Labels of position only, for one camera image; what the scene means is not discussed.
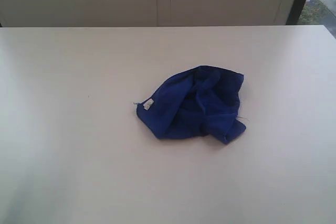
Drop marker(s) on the blue towel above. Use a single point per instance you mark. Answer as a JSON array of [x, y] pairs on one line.
[[197, 102]]

